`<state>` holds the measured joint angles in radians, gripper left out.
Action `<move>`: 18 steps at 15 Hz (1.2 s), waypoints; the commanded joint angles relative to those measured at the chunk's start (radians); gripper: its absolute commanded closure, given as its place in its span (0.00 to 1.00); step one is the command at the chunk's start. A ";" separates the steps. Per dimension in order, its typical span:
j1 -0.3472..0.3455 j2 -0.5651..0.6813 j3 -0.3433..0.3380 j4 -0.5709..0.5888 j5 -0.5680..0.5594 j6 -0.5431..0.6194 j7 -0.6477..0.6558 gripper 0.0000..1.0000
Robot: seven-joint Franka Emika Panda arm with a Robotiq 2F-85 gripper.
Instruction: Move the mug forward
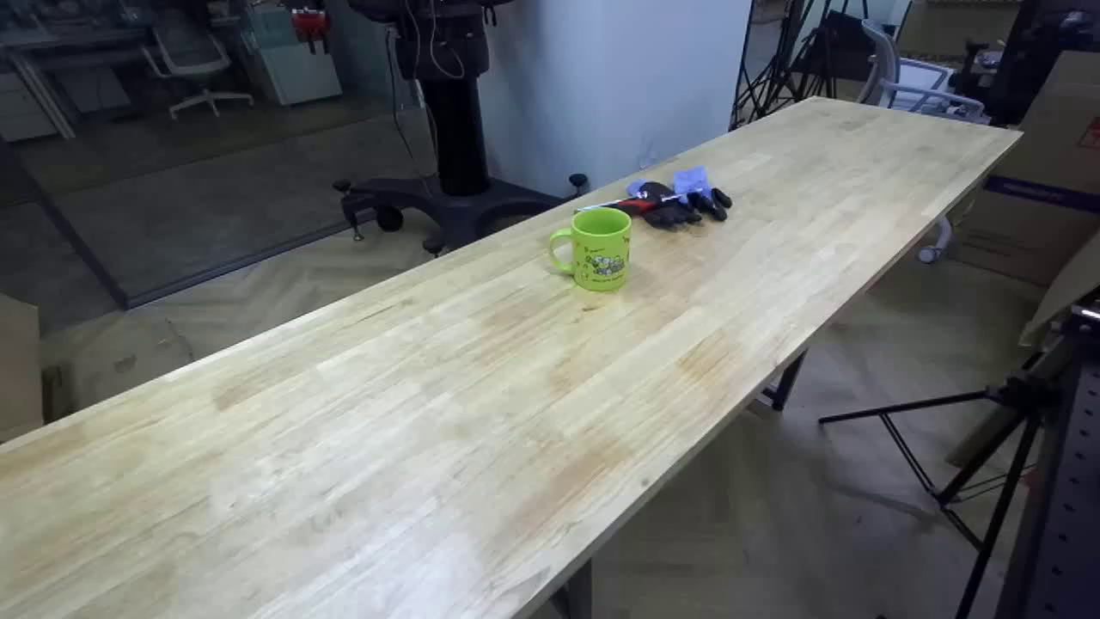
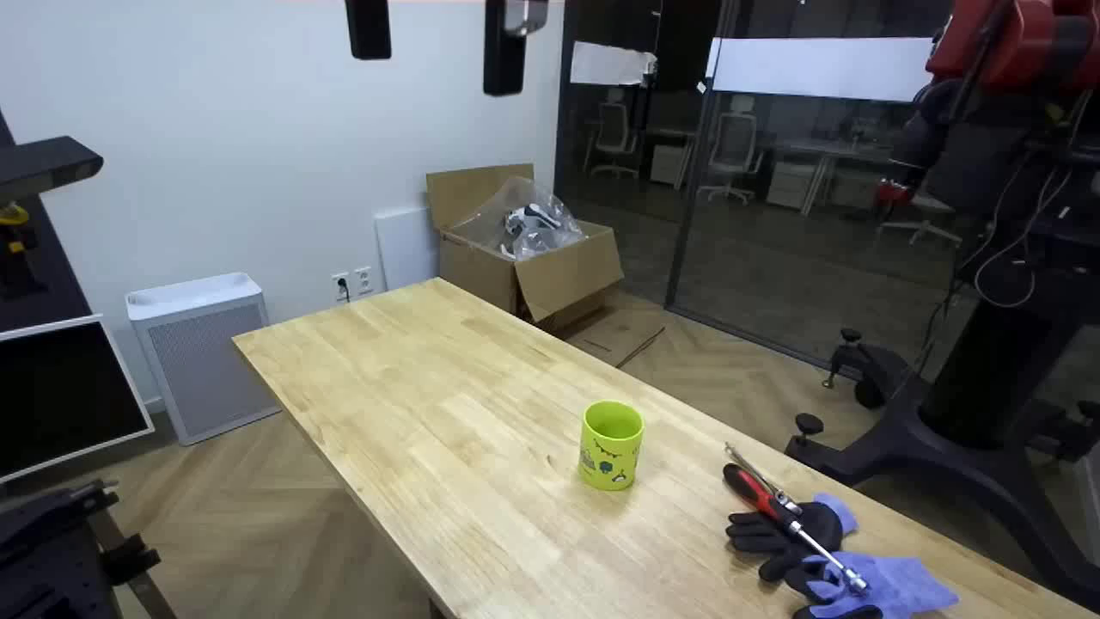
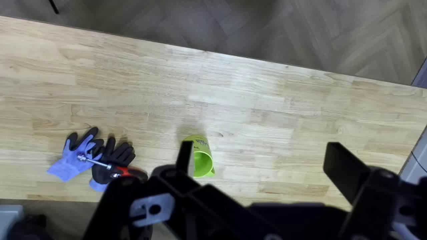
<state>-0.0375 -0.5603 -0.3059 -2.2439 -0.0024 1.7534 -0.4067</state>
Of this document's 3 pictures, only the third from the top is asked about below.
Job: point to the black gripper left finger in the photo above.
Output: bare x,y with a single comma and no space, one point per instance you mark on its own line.
184,155

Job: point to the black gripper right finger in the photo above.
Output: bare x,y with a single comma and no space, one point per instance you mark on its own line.
347,171

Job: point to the green mug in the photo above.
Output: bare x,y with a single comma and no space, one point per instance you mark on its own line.
203,162

